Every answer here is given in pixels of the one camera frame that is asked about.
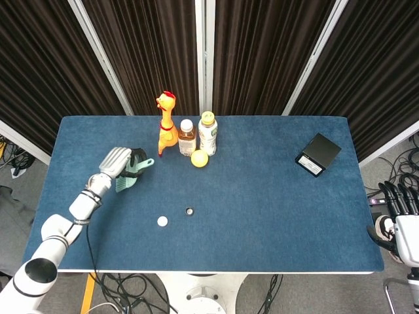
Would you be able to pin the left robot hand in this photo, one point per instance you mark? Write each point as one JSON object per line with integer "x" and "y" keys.
{"x": 113, "y": 162}

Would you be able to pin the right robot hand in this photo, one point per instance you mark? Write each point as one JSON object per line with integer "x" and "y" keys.
{"x": 409, "y": 229}

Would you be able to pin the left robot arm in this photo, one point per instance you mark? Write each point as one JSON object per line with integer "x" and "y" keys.
{"x": 55, "y": 235}

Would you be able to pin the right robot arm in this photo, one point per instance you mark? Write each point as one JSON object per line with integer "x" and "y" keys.
{"x": 414, "y": 273}

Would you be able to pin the amber tea bottle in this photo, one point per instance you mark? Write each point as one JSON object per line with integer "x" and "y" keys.
{"x": 187, "y": 142}

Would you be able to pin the white bottle cap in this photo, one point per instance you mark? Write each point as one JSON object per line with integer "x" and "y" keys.
{"x": 162, "y": 221}

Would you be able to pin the black bottle cap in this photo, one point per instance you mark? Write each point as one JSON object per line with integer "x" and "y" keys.
{"x": 189, "y": 211}

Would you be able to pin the white green drink bottle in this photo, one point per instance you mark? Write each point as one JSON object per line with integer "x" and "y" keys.
{"x": 207, "y": 137}

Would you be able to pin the white and black sneaker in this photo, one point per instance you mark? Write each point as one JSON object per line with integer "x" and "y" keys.
{"x": 384, "y": 225}

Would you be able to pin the black power strip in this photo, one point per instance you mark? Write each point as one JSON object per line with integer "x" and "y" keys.
{"x": 376, "y": 201}

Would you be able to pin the yellow rubber chicken toy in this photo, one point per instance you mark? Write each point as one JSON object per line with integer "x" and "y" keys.
{"x": 167, "y": 134}

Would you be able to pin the yellow ball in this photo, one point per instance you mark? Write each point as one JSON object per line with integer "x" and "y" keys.
{"x": 199, "y": 158}

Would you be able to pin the black box with white label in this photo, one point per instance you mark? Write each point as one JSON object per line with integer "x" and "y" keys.
{"x": 322, "y": 150}

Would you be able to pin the dark pleated curtain panel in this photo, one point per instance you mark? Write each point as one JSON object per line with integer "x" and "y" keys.
{"x": 147, "y": 49}
{"x": 262, "y": 49}
{"x": 376, "y": 65}
{"x": 39, "y": 65}

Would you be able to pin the yellow floor tape strip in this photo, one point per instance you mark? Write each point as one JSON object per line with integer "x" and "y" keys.
{"x": 87, "y": 294}

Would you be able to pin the blue table cloth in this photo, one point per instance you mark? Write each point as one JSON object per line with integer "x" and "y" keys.
{"x": 248, "y": 212}

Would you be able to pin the white partition frame post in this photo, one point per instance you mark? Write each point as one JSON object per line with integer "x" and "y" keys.
{"x": 314, "y": 55}
{"x": 389, "y": 144}
{"x": 23, "y": 142}
{"x": 204, "y": 49}
{"x": 98, "y": 55}

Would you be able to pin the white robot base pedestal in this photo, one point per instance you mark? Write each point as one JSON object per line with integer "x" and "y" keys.
{"x": 203, "y": 291}

